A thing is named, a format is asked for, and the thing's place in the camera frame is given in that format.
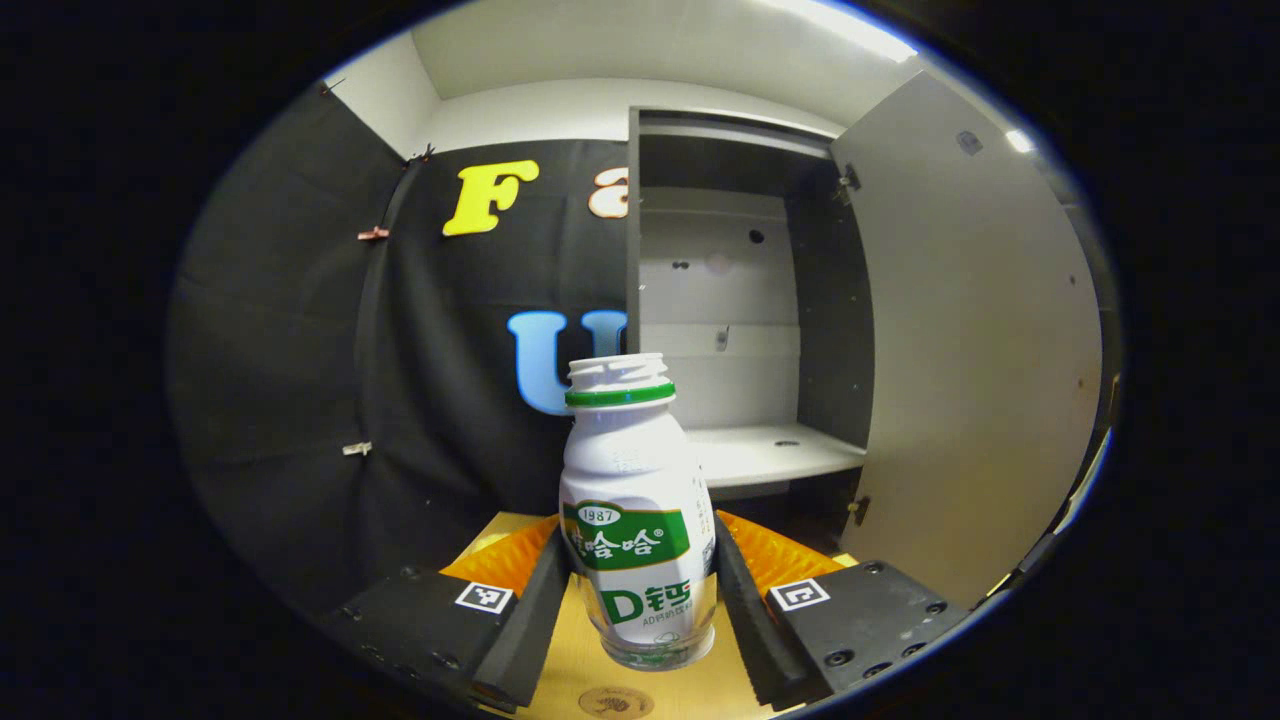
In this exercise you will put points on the black clip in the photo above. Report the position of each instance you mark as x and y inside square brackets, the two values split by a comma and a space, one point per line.
[425, 154]
[331, 88]

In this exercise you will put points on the black backdrop cloth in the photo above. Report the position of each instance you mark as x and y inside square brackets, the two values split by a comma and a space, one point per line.
[460, 400]
[270, 350]

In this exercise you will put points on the small ceiling light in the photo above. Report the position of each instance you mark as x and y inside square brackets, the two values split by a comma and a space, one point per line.
[1020, 140]

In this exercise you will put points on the long ceiling light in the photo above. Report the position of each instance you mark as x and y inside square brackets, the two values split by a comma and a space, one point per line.
[860, 30]

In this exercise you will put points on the copper clip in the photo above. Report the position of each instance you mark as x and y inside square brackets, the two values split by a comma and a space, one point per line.
[373, 233]

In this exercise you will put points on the silver clip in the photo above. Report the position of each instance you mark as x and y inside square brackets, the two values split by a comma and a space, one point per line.
[357, 448]

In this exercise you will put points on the round wooden coaster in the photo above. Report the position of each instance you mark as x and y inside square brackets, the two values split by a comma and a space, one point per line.
[615, 703]

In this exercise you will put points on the metal cabinet hinge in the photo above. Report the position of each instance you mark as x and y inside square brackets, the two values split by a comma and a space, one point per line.
[848, 185]
[859, 509]

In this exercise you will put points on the white green label bottle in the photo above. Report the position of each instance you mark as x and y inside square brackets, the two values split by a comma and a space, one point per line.
[630, 470]

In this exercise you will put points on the beige cabinet door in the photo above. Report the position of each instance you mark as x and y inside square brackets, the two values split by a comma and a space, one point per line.
[980, 350]

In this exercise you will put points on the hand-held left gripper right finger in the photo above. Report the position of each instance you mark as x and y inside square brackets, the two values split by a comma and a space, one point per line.
[750, 630]

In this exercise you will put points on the grey cabinet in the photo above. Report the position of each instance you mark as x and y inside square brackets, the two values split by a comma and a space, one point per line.
[830, 330]

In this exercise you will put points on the white cabinet shelf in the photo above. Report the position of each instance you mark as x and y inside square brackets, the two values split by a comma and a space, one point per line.
[770, 455]

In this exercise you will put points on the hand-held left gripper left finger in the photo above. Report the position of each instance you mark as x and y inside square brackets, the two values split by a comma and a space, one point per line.
[530, 630]

